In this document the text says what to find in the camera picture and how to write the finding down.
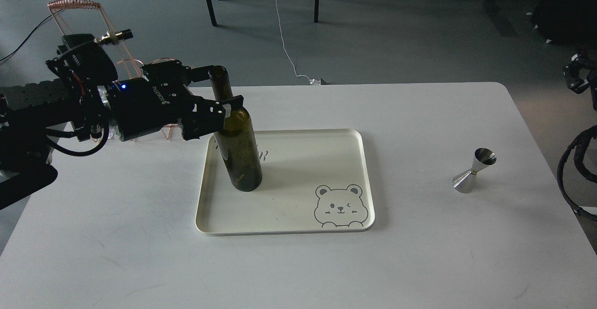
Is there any cream bear print tray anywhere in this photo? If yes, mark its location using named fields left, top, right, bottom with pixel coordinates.
left=195, top=128, right=375, bottom=235

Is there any rose gold wire bottle rack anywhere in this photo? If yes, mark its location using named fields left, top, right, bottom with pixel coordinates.
left=47, top=0, right=174, bottom=140

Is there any silver steel jigger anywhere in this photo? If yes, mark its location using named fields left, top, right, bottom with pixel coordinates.
left=451, top=147, right=497, bottom=194

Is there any black braided cable loop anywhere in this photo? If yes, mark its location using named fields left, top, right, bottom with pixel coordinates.
left=557, top=126, right=597, bottom=221

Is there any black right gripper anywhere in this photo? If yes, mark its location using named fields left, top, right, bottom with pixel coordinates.
left=106, top=60, right=244, bottom=141

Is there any dark green wine bottle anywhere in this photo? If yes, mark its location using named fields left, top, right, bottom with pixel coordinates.
left=208, top=66, right=263, bottom=192

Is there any white floor cable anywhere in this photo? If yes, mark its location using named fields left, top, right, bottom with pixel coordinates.
left=269, top=0, right=322, bottom=85

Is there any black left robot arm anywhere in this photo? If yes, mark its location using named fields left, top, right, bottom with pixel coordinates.
left=1, top=29, right=133, bottom=209

